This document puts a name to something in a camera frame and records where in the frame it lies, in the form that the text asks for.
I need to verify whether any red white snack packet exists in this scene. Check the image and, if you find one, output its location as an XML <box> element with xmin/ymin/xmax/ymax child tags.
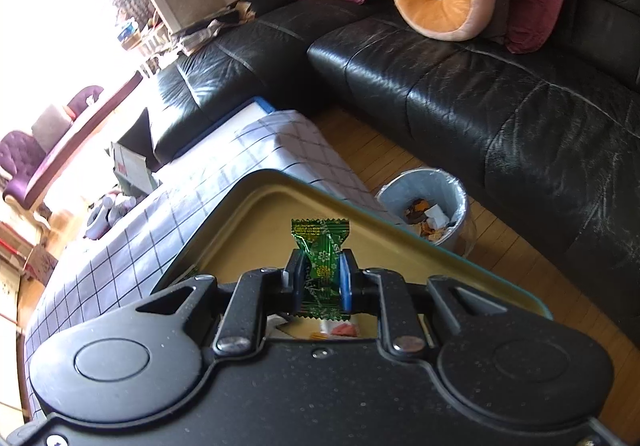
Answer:
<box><xmin>323</xmin><ymin>322</ymin><xmax>360</xmax><ymax>339</ymax></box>

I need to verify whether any tree print paper bag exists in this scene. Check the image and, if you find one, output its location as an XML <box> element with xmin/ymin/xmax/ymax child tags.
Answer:
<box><xmin>23</xmin><ymin>245</ymin><xmax>58</xmax><ymax>286</ymax></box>

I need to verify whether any white neck massager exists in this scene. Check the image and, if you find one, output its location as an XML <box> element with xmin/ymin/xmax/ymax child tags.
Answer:
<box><xmin>85</xmin><ymin>193</ymin><xmax>137</xmax><ymax>240</ymax></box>

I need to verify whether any grey waste bin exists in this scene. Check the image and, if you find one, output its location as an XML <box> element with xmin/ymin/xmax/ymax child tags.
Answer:
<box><xmin>376</xmin><ymin>167</ymin><xmax>476</xmax><ymax>257</ymax></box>

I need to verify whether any grey cushion on chaise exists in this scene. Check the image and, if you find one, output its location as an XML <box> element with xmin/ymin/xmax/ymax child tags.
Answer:
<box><xmin>32</xmin><ymin>106</ymin><xmax>73</xmax><ymax>154</ymax></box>

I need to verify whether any black round ottoman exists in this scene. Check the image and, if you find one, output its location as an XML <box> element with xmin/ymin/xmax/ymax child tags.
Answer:
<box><xmin>117</xmin><ymin>108</ymin><xmax>158</xmax><ymax>170</ymax></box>

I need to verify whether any white checked tablecloth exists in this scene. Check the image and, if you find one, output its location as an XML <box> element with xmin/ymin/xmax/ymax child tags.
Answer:
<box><xmin>22</xmin><ymin>108</ymin><xmax>402</xmax><ymax>422</ymax></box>

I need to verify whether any black leather sofa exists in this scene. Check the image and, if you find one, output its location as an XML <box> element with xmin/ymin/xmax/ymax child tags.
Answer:
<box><xmin>150</xmin><ymin>0</ymin><xmax>639</xmax><ymax>340</ymax></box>

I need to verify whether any purple chaise longue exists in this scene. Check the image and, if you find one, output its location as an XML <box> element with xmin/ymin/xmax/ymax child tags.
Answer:
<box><xmin>1</xmin><ymin>72</ymin><xmax>142</xmax><ymax>211</ymax></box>

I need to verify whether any blue tin box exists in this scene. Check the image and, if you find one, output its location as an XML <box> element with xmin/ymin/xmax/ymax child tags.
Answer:
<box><xmin>153</xmin><ymin>169</ymin><xmax>552</xmax><ymax>318</ymax></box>

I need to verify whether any tablet on stand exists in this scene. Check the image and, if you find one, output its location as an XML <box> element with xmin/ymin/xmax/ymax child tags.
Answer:
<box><xmin>112</xmin><ymin>143</ymin><xmax>160</xmax><ymax>195</ymax></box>

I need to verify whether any small green candy wrapper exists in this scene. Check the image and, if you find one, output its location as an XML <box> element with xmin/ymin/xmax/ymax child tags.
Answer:
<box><xmin>291</xmin><ymin>219</ymin><xmax>349</xmax><ymax>321</ymax></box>

